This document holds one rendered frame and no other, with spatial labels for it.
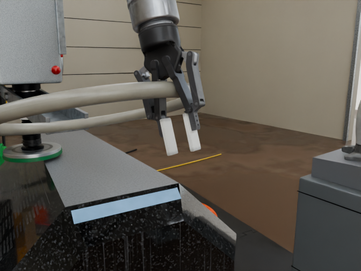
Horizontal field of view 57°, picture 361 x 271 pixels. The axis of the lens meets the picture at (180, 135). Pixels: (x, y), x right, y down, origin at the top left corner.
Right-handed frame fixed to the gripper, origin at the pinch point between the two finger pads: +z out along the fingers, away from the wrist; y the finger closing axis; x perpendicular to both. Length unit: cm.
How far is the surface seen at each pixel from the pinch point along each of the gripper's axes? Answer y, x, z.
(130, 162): 52, -46, 6
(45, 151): 79, -30, -5
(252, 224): 68, -192, 81
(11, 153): 88, -22, -7
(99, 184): 47, -23, 10
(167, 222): 26.5, -26.1, 24.4
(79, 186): 51, -18, 9
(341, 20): -6, -535, -120
